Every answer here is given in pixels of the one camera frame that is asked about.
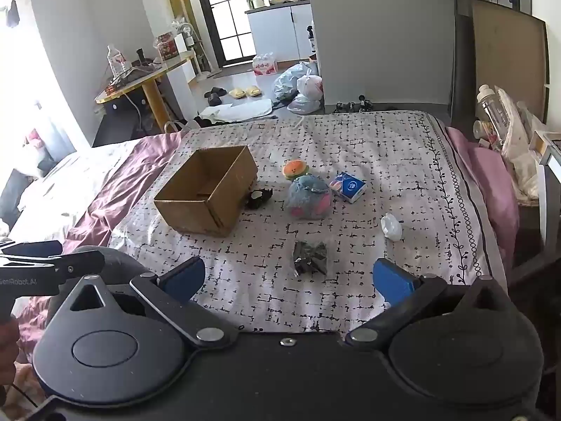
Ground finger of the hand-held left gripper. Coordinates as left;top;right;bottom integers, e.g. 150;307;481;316
0;240;63;259
53;250;107;283

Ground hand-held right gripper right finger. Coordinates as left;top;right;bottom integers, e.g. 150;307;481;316
345;258;517;345

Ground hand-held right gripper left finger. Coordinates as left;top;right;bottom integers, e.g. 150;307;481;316
59;256;239;347

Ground clear plastic item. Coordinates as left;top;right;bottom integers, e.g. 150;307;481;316
380;213;404;242

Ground brown cardboard box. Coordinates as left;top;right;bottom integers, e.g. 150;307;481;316
153;145;258;238

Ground dark plastic packet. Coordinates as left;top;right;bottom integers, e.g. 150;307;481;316
292;241;329;276

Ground black and white plush toy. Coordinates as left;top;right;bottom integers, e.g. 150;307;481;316
244;187;273;210

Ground blue tissue pack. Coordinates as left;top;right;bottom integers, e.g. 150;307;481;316
329;172;368;204

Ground blue fluffy plush toy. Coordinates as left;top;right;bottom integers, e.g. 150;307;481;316
283;174;332;222

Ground burger plush toy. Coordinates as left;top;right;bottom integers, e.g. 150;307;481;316
282;160;311;181

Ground person's left hand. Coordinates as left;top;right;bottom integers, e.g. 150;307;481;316
0;316;20;362

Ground dark pillow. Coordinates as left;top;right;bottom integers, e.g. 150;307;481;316
0;170;28;225

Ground white bedding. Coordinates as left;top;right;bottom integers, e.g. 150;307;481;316
0;140;147;246

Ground mauve duvet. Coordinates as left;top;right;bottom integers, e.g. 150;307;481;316
13;131;187;362

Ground white black-patterned blanket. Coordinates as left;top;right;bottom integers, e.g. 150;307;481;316
107;111;509;335

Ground pink bed sheet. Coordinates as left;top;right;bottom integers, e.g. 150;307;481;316
445;126;521;275

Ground white floor mat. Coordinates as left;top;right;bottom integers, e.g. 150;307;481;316
199;99;273;124

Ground crumpled translucent plastic bag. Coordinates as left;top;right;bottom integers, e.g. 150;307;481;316
494;87;549;203

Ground round yellow-edged table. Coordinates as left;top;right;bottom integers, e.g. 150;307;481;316
95;49;199;134

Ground clear bottle with white cap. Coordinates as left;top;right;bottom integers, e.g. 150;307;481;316
476;83;506;142

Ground clear plastic bag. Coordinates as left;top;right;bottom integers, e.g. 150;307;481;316
286;94;322;113

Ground clear water bottle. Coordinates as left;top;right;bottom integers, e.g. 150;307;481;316
107;44;128;79

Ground white plastic bag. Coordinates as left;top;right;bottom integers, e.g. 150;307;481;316
297;74;324;98

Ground grey-blue plastic bag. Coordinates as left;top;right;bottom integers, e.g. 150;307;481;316
273;62;315;102

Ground shrink-wrapped water bottle pack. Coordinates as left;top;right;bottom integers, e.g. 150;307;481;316
252;52;280;76

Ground white standing fan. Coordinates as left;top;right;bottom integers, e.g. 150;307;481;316
176;21;212;80

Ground red gift box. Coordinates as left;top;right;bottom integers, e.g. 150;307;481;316
153;31;188;62

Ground small dark hanging cloth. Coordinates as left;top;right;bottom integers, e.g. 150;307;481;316
4;0;21;28

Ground grey headboard panel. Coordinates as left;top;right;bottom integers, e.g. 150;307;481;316
451;0;475;120

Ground brown wooden board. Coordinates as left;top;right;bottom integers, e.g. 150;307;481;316
471;0;550;124

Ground white kitchen cabinet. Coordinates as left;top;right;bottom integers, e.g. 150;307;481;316
245;2;315;59

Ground black-framed glass door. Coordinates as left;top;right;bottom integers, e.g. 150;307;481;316
198;0;256;63

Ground white hanging cable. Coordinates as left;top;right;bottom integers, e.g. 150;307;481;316
123;90;146;130

